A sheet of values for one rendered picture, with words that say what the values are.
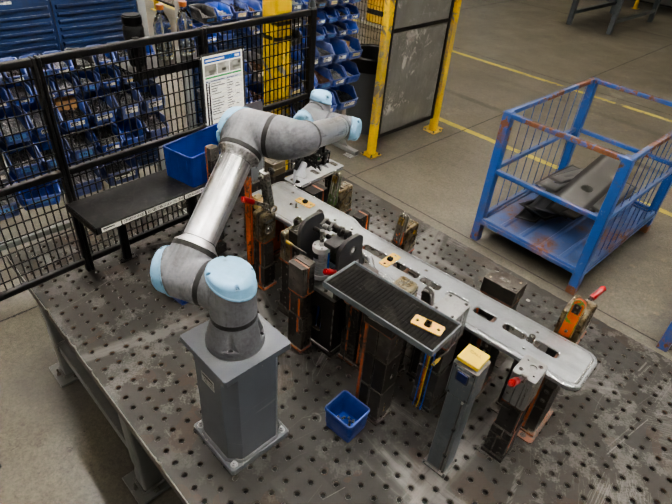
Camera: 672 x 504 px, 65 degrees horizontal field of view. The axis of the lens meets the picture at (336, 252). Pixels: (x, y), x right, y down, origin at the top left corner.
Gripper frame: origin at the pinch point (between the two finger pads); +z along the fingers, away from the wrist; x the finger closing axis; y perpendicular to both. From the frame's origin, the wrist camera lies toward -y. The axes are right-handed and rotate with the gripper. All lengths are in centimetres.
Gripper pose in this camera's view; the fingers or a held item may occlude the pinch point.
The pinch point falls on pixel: (306, 176)
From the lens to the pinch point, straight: 206.5
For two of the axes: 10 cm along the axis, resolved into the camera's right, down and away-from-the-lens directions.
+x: 6.7, -4.1, 6.2
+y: 7.3, 5.2, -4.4
